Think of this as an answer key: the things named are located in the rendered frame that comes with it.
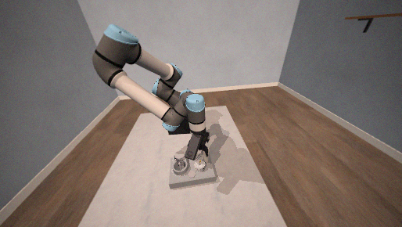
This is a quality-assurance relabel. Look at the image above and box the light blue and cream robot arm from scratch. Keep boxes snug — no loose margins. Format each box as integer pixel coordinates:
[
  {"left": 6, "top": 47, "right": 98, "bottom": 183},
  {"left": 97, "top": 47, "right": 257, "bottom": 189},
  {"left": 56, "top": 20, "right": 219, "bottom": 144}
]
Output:
[{"left": 92, "top": 24, "right": 206, "bottom": 160}]

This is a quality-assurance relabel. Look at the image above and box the grey toothed gear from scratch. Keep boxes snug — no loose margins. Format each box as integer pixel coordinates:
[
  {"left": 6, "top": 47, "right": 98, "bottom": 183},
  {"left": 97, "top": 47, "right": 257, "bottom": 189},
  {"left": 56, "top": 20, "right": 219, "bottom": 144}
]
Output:
[{"left": 194, "top": 160, "right": 206, "bottom": 171}]

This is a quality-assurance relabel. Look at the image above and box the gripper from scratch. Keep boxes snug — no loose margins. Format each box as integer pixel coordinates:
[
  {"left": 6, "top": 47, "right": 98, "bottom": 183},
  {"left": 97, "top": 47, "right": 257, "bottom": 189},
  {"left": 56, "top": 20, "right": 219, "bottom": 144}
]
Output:
[{"left": 190, "top": 128, "right": 210, "bottom": 163}]

